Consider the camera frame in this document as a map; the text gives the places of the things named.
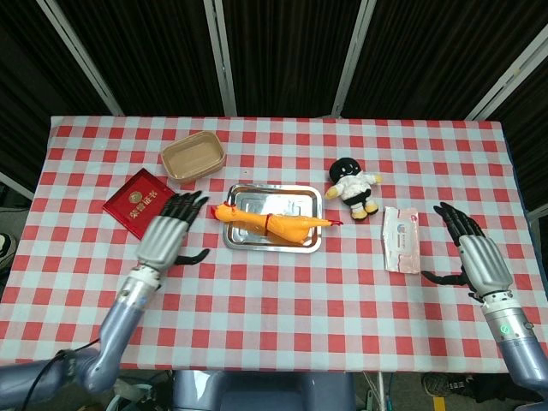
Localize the black cable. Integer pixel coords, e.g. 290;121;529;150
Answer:
32;337;102;411

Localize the stainless steel rectangular tray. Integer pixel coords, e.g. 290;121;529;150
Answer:
222;182;324;254

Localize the yellow rubber chicken toy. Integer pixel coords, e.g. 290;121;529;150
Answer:
209;203;344;247

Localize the white partition frame post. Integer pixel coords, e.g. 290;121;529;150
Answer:
202;0;237;116
0;170;34;201
331;0;378;117
36;0;125;116
465;37;548;122

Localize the black white shoe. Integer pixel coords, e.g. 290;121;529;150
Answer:
0;233;18;271

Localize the black-headed plush doll white shirt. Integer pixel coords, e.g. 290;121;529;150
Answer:
323;156;384;222

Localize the red white checkered tablecloth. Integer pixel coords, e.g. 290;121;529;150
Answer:
0;114;548;372

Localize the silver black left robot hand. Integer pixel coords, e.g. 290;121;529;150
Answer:
135;190;211;273

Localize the pink white wet wipes pack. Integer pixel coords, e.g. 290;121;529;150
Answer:
380;205;421;275

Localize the dark sneaker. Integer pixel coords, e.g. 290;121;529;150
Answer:
421;372;474;398

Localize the red certificate booklet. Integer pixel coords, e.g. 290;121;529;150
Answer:
101;167;177;240

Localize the grey-blue robot torso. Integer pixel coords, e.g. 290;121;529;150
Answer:
170;368;356;411

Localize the brown rectangular food container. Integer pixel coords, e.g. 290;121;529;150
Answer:
159;130;227;186

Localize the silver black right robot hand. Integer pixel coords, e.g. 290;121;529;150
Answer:
420;200;515;303

